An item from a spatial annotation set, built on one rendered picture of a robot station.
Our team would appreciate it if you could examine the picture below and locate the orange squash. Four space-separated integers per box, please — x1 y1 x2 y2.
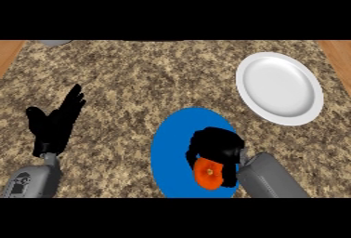
191 157 224 191

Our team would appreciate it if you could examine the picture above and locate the grey round object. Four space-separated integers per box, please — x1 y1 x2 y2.
37 39 73 47

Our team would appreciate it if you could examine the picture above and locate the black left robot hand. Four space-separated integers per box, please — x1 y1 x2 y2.
25 83 88 158

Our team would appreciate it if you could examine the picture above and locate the blue plate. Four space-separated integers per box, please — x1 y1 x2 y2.
149 107 242 199

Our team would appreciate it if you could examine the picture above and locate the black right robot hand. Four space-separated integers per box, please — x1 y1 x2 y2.
186 126 246 189

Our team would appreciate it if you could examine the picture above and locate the white plate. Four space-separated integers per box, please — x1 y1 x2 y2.
234 51 324 126

